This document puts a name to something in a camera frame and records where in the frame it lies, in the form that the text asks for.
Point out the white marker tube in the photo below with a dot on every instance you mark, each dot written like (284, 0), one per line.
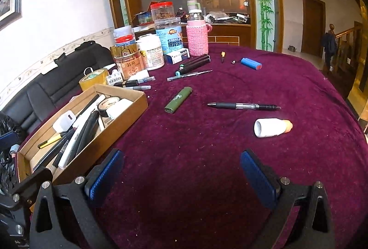
(78, 125)

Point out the clear jar red lid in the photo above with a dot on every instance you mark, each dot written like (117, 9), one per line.
(162, 10)

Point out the silver blue pen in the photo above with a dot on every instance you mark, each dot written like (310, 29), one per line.
(194, 74)

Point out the pink knit covered bottle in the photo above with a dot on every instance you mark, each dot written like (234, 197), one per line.
(197, 33)

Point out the black marker pink caps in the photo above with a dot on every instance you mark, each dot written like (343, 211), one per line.
(54, 151)

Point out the maroon velvet tablecloth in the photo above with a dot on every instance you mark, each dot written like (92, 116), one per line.
(182, 185)

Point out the black markers pair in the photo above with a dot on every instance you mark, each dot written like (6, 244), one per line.
(201, 61)

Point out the cardboard tray box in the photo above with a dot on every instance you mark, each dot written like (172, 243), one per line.
(107, 131)

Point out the yellow black utility knife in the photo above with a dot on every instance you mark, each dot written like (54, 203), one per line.
(51, 140)

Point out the black marker grey cap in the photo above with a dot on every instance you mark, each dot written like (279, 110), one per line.
(88, 132)

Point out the orange tea tin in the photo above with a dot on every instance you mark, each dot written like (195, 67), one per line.
(128, 59)

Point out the blue lighter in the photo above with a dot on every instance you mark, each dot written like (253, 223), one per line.
(251, 63)

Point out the white plastic jar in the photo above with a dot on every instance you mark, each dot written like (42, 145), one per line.
(151, 50)

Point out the person in dark jacket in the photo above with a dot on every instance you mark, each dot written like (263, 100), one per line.
(329, 44)

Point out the wooden door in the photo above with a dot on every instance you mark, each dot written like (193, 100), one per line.
(314, 25)

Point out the black tape roll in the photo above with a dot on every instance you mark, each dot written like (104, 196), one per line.
(107, 103)

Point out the brown packing tape roll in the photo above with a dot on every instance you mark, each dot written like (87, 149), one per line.
(95, 77)

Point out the white power adapter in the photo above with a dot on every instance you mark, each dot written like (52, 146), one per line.
(64, 122)

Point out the small orange screwdriver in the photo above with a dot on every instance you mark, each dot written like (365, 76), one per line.
(223, 54)

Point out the black pen red band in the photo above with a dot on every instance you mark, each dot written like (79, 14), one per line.
(60, 154)

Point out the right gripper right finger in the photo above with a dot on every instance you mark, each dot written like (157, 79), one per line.
(313, 227)

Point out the black gel pen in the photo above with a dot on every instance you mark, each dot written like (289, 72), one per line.
(244, 106)

